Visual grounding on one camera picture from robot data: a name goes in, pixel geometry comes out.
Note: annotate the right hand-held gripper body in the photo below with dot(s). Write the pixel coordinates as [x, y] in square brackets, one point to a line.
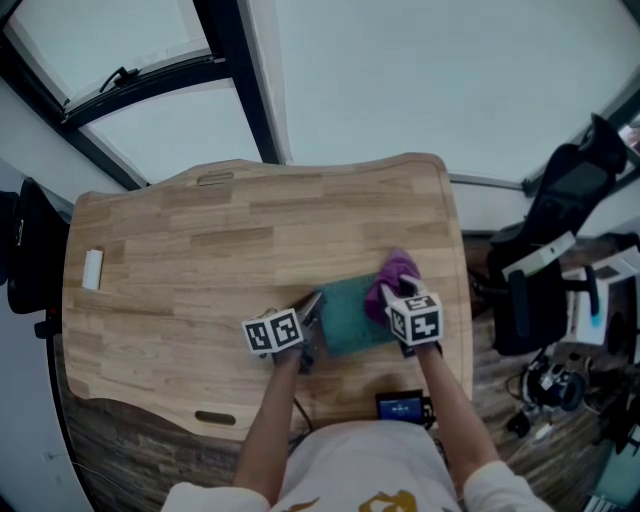
[415, 322]

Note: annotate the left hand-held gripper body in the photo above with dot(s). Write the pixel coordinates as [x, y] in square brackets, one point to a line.
[272, 332]

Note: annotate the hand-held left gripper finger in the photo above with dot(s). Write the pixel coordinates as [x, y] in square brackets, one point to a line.
[315, 307]

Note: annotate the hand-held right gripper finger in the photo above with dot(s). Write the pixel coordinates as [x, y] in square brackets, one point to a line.
[389, 296]
[419, 289]

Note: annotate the purple cloth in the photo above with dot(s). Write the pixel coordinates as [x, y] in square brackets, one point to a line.
[395, 267]

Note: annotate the green rectangular board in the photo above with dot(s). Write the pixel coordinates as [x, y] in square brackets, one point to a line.
[350, 320]

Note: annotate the person's right forearm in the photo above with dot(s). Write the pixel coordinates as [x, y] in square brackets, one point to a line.
[457, 420]

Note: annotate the person's left forearm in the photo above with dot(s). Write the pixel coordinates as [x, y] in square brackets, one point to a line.
[267, 430]

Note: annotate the small black screen device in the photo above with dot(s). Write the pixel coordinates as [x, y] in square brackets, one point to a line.
[400, 407]

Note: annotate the black mesh office chair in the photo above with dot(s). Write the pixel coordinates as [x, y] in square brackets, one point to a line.
[535, 310]
[37, 250]

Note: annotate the flat white box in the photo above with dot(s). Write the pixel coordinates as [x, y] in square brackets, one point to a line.
[540, 254]

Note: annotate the small black floor block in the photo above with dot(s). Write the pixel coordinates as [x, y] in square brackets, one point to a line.
[519, 424]

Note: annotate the black and white floor device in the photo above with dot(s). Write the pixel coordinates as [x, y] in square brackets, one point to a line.
[555, 385]

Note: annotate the person's white shirt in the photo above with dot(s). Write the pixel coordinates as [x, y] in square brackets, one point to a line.
[360, 470]

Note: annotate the white stool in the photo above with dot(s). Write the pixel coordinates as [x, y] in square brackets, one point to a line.
[582, 315]

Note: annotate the white power adapter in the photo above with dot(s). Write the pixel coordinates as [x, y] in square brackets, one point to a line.
[543, 432]

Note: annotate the small blue object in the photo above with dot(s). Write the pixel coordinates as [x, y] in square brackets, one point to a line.
[597, 319]

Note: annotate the white paper roll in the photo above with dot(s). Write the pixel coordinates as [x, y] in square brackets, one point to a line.
[93, 269]

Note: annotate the large black framed window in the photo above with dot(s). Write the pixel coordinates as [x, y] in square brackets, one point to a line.
[250, 85]

